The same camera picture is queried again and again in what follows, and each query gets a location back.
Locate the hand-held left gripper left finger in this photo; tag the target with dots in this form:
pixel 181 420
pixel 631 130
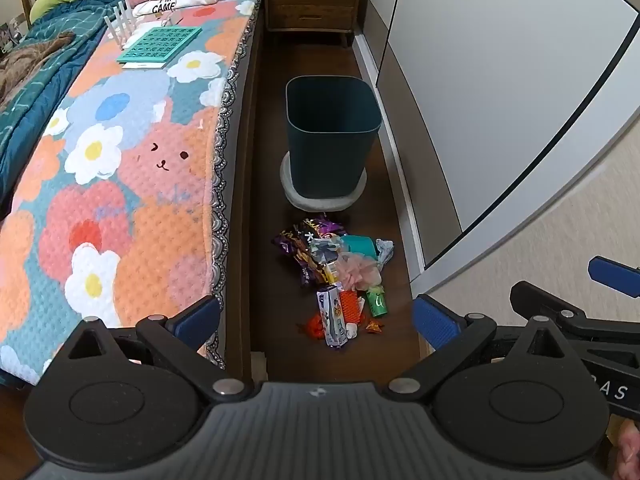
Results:
pixel 197 317

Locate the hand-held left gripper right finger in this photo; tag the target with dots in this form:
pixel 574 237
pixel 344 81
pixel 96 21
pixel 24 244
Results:
pixel 435 322

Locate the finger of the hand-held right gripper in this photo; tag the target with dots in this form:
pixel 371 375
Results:
pixel 537 300
pixel 612 275

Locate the white tissue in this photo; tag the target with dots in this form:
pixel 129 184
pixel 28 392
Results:
pixel 351 331

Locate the orange plastic bag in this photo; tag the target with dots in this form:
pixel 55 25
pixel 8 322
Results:
pixel 314 329

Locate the purple chip bag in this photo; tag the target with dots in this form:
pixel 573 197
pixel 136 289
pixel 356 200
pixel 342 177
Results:
pixel 325 226

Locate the dark teal trash bin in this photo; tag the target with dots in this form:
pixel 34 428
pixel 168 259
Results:
pixel 325 150

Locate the person's right hand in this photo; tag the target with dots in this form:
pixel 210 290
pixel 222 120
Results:
pixel 629 447

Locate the gold candy wrapper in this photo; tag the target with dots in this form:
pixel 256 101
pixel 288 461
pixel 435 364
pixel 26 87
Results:
pixel 375 326

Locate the green snack wrapper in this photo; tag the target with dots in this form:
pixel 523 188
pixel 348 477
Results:
pixel 377 302

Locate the orange mesh sleeve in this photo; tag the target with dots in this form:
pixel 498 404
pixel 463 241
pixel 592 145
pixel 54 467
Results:
pixel 350 307

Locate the blue white crumpled wrapper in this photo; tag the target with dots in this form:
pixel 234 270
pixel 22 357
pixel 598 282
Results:
pixel 385 250

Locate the pink mesh bath pouf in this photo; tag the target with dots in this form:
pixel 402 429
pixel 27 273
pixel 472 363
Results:
pixel 360 272

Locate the white purple snack packet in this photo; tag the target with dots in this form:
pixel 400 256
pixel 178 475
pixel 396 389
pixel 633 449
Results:
pixel 331 317

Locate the wooden bed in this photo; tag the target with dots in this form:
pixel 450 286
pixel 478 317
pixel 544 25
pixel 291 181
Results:
pixel 247 210

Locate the silver foil wrapper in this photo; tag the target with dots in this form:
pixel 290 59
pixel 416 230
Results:
pixel 325 250

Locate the floral bedspread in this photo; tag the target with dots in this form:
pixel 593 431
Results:
pixel 150 170

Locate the grey round mat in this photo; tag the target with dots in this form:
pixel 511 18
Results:
pixel 320 203

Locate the white wardrobe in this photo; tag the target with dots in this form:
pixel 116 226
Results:
pixel 475 85

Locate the teal grid board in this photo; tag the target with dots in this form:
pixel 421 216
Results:
pixel 155 45

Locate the teal quilt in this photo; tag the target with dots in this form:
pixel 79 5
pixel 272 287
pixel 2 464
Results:
pixel 55 80

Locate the white plastic rack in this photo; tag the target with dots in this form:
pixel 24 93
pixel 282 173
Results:
pixel 120 35

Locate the brown fleece blanket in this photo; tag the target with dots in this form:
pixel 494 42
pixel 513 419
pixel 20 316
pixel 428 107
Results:
pixel 25 67

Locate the white printed t-shirt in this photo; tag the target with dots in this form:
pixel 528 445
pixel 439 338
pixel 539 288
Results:
pixel 160 7

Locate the wooden nightstand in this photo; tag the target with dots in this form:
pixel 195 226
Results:
pixel 310 10

